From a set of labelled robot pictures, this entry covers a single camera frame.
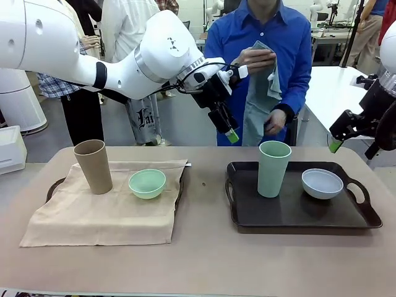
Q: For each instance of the person in plaid shirt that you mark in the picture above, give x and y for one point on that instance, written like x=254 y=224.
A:
x=83 y=123

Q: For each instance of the black stool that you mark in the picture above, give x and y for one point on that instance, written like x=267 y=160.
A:
x=294 y=130

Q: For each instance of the black stand pole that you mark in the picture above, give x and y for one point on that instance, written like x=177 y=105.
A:
x=352 y=34

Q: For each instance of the grey printed tote bag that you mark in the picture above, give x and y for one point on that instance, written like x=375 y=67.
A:
x=145 y=120

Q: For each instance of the white bowl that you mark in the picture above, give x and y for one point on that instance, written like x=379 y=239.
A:
x=321 y=187

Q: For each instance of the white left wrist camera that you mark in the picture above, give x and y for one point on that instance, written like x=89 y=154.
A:
x=236 y=74

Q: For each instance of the light green bowl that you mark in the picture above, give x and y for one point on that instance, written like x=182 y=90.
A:
x=147 y=185

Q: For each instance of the person in cream coat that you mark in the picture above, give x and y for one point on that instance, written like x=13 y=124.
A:
x=89 y=18

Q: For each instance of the person's left forearm blue sleeve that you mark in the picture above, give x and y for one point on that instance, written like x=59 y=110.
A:
x=297 y=99

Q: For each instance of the person in white shirt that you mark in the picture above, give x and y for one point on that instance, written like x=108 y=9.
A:
x=130 y=28

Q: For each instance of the teal cloth mat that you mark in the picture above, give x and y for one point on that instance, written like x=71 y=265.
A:
x=255 y=102

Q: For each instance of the light green tall cup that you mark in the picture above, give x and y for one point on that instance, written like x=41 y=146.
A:
x=272 y=173

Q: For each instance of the person's right hand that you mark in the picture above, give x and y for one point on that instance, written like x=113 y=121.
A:
x=256 y=62

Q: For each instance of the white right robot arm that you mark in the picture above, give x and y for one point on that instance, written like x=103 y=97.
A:
x=389 y=52

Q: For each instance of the person's left hand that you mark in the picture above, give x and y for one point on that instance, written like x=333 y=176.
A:
x=275 y=123

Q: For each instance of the person in khaki trousers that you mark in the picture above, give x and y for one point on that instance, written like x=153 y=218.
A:
x=368 y=37

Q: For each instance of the beige cloth mat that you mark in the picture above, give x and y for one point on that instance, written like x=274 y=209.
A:
x=99 y=216

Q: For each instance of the person's blue shirt torso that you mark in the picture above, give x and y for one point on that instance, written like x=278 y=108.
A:
x=290 y=40

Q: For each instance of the pale bystander hand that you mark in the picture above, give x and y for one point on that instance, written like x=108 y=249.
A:
x=91 y=42

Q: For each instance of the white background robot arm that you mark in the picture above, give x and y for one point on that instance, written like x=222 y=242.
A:
x=213 y=7

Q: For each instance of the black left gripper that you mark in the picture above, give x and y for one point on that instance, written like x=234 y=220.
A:
x=212 y=92

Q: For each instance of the white cylindrical pedestal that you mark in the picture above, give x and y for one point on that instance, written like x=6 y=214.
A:
x=21 y=105

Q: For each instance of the brown tall cup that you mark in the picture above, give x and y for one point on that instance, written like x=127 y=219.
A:
x=96 y=170

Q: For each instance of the grey background workbench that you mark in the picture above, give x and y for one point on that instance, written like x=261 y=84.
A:
x=331 y=40

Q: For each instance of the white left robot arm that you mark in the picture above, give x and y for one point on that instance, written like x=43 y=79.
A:
x=77 y=46

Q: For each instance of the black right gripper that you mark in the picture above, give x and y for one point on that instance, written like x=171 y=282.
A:
x=377 y=99

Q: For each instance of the white box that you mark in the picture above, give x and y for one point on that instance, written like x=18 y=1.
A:
x=10 y=148

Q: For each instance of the white side table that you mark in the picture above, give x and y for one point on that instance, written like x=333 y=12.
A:
x=334 y=92

